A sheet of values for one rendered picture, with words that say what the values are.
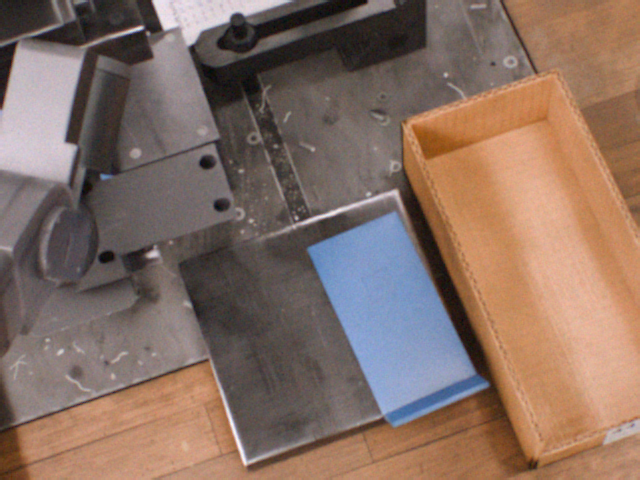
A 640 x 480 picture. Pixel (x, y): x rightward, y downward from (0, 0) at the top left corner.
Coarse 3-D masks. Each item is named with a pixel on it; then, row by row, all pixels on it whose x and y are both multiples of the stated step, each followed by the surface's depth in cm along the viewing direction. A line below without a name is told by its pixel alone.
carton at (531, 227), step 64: (448, 128) 98; (512, 128) 101; (576, 128) 95; (448, 192) 100; (512, 192) 100; (576, 192) 99; (448, 256) 95; (512, 256) 98; (576, 256) 97; (512, 320) 96; (576, 320) 95; (512, 384) 87; (576, 384) 93; (576, 448) 90
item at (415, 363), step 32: (384, 224) 97; (320, 256) 97; (352, 256) 96; (384, 256) 96; (416, 256) 96; (352, 288) 95; (416, 288) 95; (352, 320) 94; (384, 320) 94; (416, 320) 94; (448, 320) 94; (384, 352) 93; (416, 352) 93; (448, 352) 93; (384, 384) 92; (416, 384) 92; (448, 384) 92; (480, 384) 89; (384, 416) 92; (416, 416) 89
